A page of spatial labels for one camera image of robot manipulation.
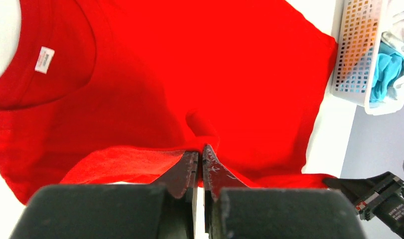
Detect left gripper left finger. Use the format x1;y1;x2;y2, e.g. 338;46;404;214
11;151;199;239

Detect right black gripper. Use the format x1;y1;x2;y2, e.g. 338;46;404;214
322;172;404;221

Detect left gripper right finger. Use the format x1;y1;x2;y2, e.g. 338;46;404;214
202;145;365;239

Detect white t-shirt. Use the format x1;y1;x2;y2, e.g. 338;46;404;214
383;0;404;101

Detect white plastic laundry basket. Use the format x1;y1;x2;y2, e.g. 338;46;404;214
331;0;404;116

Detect red t-shirt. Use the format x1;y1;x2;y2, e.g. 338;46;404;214
0;0;337;204

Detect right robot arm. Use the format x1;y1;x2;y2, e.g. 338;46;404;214
322;172;404;239

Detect teal t-shirt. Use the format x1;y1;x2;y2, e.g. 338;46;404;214
369;42;404;103

